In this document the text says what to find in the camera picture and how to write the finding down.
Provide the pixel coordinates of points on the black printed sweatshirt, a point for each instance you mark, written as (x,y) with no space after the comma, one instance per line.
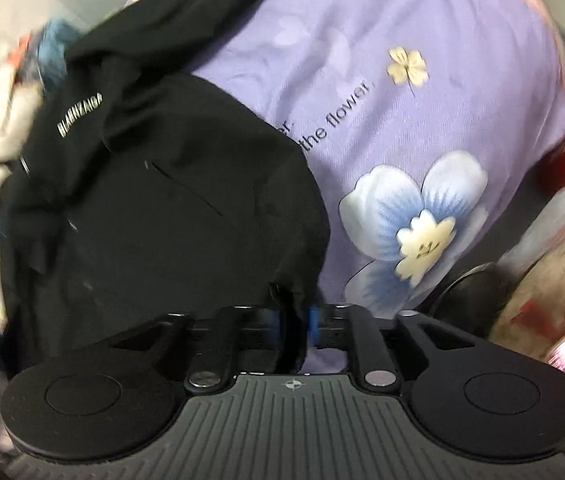
(162,210)

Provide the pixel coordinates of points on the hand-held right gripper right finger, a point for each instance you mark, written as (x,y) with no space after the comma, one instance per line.
(313,326)

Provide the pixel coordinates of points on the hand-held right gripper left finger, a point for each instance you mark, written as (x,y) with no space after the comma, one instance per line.
(273,326)

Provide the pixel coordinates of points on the dark round stool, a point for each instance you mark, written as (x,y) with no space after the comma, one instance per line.
(472,290)

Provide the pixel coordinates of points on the purple floral bed sheet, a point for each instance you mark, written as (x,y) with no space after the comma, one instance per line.
(412,110)

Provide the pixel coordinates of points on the beige fluffy cloth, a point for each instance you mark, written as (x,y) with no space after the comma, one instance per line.
(547,285)

